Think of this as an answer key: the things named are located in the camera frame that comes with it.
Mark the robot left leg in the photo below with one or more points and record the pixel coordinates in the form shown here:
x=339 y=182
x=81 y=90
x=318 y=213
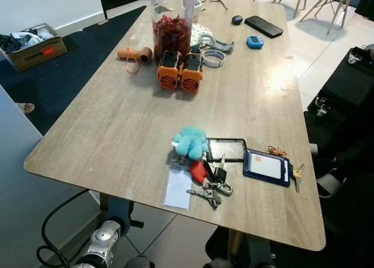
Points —
x=140 y=263

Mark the white card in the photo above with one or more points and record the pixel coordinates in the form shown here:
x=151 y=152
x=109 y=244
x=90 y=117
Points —
x=177 y=192

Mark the red key tag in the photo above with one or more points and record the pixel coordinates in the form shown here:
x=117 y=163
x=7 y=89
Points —
x=198 y=171

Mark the black key fob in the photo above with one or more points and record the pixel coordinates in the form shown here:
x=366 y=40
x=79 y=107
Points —
x=220 y=174

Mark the thin silver key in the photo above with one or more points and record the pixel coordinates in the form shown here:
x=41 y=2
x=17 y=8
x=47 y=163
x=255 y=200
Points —
x=222 y=161

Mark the light wooden table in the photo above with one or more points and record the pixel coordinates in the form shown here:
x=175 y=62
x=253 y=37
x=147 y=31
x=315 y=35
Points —
x=175 y=116

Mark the white partition board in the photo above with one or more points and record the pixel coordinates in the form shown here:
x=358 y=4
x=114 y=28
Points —
x=23 y=192

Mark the dark blue badge holder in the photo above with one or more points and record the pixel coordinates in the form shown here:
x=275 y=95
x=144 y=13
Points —
x=266 y=167

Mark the orange black fan device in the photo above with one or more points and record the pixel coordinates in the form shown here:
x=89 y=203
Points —
x=168 y=72
x=191 y=75

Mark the person's foot in sandal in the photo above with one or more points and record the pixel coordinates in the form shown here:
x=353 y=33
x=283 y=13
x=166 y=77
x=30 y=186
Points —
x=26 y=108

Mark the brown cylinder roll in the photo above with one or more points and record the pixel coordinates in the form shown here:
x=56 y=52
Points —
x=145 y=55

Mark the orange rubber band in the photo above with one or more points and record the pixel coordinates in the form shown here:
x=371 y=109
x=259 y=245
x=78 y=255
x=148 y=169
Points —
x=132 y=52

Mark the clear jar with red contents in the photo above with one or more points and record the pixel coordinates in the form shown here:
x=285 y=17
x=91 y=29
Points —
x=171 y=34

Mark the brown cardboard box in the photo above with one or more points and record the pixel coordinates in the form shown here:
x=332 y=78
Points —
x=41 y=52

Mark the grey metal tool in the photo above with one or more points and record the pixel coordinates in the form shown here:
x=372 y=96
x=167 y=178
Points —
x=222 y=44

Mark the patterned white plate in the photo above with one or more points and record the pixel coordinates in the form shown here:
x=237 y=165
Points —
x=201 y=33

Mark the black office chair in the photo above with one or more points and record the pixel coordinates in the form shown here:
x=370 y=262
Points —
x=347 y=86

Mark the small blue device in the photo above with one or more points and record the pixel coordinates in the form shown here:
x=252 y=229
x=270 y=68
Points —
x=255 y=43

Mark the white printed cup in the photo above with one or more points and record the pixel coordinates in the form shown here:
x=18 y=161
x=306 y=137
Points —
x=197 y=11

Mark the black cloth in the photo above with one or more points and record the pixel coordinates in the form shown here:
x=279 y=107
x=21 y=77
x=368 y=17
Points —
x=9 y=41

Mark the small black oval case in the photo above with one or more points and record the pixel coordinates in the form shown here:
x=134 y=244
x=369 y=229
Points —
x=237 y=20

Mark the black smartphone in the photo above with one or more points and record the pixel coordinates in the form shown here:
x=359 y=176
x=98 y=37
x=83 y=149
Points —
x=264 y=26

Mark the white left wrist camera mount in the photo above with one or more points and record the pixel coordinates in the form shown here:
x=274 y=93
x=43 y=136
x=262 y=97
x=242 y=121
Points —
x=120 y=209

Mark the black frame card holder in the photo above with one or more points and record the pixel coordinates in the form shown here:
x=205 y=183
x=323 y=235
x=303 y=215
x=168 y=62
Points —
x=227 y=140

